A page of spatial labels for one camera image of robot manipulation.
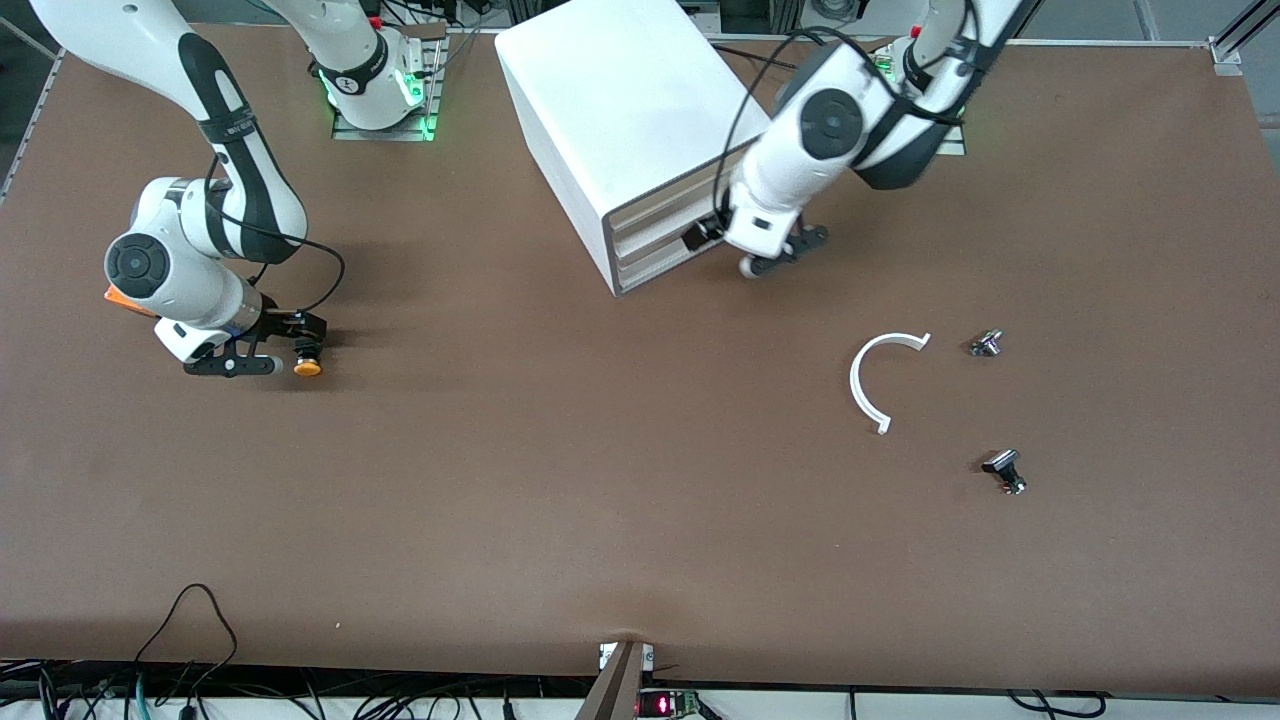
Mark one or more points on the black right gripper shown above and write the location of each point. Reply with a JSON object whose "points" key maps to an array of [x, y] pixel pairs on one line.
{"points": [[277, 324]]}

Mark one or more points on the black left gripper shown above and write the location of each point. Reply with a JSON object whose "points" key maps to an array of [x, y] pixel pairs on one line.
{"points": [[704, 233]]}

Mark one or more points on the orange mushroom push button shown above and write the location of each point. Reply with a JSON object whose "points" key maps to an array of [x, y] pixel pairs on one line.
{"points": [[308, 365]]}

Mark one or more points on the white plastic tray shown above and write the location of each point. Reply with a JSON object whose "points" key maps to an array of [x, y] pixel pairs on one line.
{"points": [[650, 210]]}

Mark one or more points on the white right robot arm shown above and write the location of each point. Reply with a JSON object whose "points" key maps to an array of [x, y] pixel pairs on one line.
{"points": [[160, 270]]}

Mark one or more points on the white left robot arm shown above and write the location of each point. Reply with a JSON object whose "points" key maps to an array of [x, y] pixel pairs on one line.
{"points": [[830, 125]]}

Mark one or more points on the device with red display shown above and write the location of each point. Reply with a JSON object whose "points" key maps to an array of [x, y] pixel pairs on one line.
{"points": [[662, 705]]}

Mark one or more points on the orange button enclosure box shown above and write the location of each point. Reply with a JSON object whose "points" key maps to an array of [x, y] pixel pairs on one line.
{"points": [[125, 298]]}

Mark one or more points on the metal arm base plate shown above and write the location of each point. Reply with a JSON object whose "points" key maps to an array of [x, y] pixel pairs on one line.
{"points": [[385, 134], [950, 148]]}

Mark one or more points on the small silver metal switch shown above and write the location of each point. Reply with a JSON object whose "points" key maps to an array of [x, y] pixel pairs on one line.
{"points": [[986, 344]]}

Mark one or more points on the small white bracket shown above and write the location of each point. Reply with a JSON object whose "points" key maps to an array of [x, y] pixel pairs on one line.
{"points": [[604, 655]]}

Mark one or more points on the aluminium frame profile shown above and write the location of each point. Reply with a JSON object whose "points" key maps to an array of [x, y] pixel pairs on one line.
{"points": [[1228, 50]]}

